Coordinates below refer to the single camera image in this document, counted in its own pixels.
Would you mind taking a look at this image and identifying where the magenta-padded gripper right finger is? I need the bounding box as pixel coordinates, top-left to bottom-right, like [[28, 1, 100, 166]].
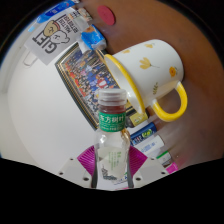
[[126, 145, 170, 189]]

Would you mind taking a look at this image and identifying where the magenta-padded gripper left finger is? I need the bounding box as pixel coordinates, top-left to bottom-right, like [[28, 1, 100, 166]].
[[56, 145, 98, 189]]

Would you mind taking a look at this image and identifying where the clear green-labelled drink bottle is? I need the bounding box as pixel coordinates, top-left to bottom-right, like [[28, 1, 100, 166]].
[[93, 88, 132, 183]]

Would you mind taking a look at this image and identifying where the dark blue pump bottle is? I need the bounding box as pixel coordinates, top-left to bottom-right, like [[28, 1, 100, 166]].
[[129, 121, 158, 147]]

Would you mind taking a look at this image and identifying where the amber pump bottle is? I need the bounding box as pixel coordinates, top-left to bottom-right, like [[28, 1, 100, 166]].
[[128, 111, 149, 129]]

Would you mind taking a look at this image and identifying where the dark framed group photo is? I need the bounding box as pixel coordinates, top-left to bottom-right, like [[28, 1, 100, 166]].
[[54, 42, 144, 131]]

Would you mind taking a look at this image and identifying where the white flowered yellow-rimmed mug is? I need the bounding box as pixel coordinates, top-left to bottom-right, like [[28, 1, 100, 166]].
[[104, 39, 189, 122]]

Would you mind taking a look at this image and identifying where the blue tissue pack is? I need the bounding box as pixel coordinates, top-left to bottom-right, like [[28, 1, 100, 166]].
[[79, 24, 108, 54]]

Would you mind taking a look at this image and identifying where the white printed gift bag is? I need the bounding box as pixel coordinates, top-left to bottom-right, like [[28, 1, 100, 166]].
[[23, 11, 84, 67]]

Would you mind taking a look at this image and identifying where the small patterned flat pack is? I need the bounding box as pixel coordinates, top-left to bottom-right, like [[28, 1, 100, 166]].
[[78, 6, 94, 24]]

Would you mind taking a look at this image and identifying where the blue detergent bottle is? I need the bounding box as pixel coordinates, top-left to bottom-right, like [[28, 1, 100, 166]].
[[27, 0, 81, 33]]

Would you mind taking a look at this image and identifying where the flat round red coaster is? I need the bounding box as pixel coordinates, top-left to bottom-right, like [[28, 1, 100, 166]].
[[96, 4, 116, 26]]

